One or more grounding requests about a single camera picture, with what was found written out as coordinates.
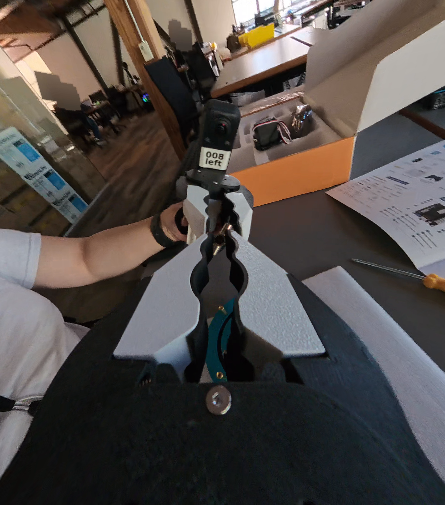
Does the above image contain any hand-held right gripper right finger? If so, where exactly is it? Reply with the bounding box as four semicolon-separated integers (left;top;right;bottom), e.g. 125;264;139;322
225;230;328;383

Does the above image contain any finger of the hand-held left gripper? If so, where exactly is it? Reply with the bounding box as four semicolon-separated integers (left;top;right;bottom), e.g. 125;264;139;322
186;185;217;244
224;191;254;242

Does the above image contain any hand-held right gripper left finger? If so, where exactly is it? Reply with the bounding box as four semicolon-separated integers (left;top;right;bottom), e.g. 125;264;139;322
112;233;213;385

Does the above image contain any metal socket wrench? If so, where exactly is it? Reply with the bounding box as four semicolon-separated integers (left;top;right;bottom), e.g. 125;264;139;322
211;223;232;258

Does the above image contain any blue round base plate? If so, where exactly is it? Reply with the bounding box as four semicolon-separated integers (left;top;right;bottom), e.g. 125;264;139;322
205;298;236;384

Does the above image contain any person's left forearm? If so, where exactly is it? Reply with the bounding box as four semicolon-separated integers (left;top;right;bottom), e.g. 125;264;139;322
33;216;160;289

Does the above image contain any dark grey desk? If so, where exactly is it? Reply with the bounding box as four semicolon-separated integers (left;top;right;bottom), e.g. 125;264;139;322
143;91;445;358

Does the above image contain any person's left hand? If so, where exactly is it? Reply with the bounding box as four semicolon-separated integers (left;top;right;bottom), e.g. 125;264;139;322
159;202;189;247

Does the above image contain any black wristband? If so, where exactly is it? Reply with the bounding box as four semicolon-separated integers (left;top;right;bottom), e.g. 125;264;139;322
150;213;179;249

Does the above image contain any black servo motor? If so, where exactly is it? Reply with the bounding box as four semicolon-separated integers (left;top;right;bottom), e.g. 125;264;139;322
252;117;291;152

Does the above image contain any orange cardboard box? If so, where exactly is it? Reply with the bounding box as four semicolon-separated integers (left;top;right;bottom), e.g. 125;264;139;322
222;0;445;208

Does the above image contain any long wooden table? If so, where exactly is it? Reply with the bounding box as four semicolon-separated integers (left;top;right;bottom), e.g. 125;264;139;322
211;24;364;100

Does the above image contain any clear parts bag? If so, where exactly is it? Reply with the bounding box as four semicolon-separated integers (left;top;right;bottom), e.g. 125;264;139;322
289;104;314;138

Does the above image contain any wooden pillar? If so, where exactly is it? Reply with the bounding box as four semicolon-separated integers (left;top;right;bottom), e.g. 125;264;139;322
103;0;189;159

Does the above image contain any yellow storage bin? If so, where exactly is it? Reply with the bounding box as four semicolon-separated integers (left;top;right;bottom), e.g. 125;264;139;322
238;24;276;49

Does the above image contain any white foam sheet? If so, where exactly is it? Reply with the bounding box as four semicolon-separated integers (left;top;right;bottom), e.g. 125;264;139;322
302;266;445;505

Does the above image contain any printed instruction manual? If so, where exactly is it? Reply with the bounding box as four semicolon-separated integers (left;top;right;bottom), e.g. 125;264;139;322
325;130;445;317

